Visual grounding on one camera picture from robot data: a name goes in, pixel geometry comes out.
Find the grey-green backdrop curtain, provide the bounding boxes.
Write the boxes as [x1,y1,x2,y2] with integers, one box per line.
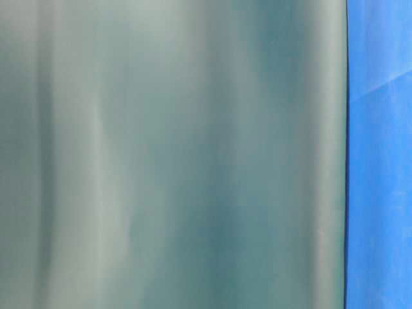
[1,1,346,308]

